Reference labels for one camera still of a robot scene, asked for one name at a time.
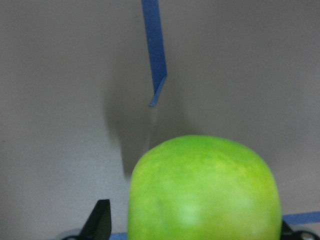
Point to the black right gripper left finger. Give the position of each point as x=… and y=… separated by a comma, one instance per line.
x=99, y=223

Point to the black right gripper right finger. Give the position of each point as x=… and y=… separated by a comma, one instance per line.
x=287, y=233

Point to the green apple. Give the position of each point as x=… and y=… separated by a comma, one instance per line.
x=198, y=187

